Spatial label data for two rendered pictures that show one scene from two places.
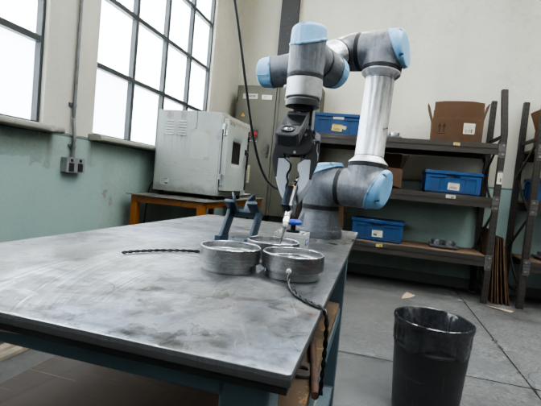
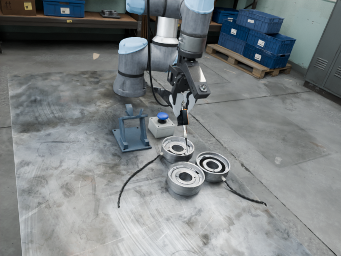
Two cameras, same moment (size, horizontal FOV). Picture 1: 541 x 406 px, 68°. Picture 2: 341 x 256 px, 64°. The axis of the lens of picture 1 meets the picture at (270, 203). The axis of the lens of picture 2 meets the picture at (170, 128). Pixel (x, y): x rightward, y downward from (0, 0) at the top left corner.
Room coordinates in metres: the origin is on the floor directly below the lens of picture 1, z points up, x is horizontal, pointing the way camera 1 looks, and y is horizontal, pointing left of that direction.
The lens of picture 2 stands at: (0.33, 0.54, 1.35)
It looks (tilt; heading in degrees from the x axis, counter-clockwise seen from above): 32 degrees down; 313
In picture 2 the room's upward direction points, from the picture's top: 10 degrees clockwise
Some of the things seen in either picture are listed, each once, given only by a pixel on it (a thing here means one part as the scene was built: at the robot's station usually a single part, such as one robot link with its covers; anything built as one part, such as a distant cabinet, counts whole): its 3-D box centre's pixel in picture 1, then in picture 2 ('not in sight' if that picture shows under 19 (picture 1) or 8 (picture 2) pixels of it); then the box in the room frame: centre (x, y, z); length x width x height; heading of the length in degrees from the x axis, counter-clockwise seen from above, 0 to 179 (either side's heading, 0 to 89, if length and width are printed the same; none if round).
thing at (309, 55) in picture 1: (307, 53); (197, 12); (0.85, -0.05, 1.23); 0.09 x 0.08 x 0.11; 147
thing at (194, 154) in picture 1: (208, 157); not in sight; (3.32, 0.55, 1.10); 0.62 x 0.61 x 0.65; 165
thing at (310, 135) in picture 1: (300, 130); (185, 68); (0.86, -0.05, 1.07); 0.09 x 0.08 x 0.12; 163
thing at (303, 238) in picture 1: (292, 240); (160, 125); (0.94, -0.06, 0.82); 0.08 x 0.07 x 0.05; 165
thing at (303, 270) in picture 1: (292, 263); (211, 167); (0.68, -0.05, 0.82); 0.10 x 0.10 x 0.04
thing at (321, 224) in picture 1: (319, 220); (130, 80); (1.27, -0.16, 0.85); 0.15 x 0.15 x 0.10
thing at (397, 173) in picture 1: (382, 169); not in sight; (4.22, -1.14, 1.19); 0.52 x 0.42 x 0.38; 75
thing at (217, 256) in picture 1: (229, 257); (184, 179); (0.69, 0.06, 0.82); 0.10 x 0.10 x 0.04
